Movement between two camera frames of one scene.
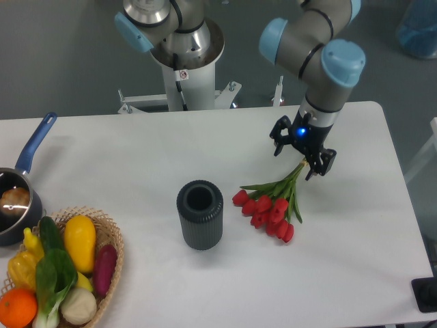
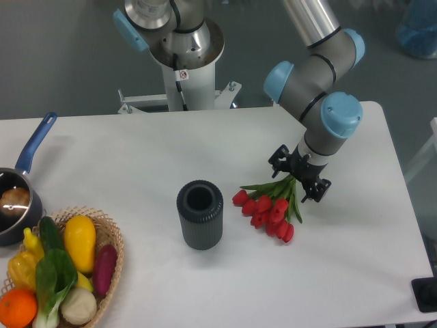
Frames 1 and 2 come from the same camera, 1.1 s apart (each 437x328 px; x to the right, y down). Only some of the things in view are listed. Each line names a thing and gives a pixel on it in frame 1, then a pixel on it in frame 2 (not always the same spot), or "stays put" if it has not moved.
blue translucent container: [417, 30] stays put
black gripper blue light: [307, 137] -> [304, 171]
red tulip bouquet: [270, 205] stays put
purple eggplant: [105, 263] stays put
